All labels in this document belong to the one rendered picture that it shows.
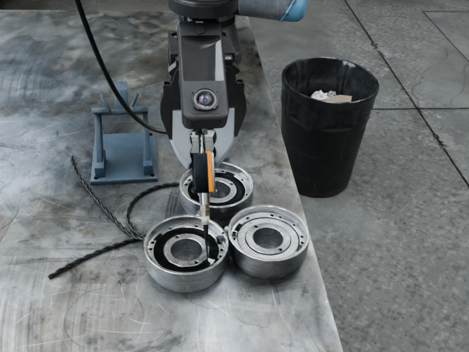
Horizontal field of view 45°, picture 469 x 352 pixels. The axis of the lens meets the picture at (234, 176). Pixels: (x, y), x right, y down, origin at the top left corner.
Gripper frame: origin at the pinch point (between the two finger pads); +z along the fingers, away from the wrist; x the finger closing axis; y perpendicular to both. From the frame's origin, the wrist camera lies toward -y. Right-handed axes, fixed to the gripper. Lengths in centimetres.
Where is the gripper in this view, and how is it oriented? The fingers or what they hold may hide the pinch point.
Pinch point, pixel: (202, 163)
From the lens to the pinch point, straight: 68.4
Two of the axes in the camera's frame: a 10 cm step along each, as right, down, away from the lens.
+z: -0.5, 7.9, 6.1
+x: -9.9, 0.5, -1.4
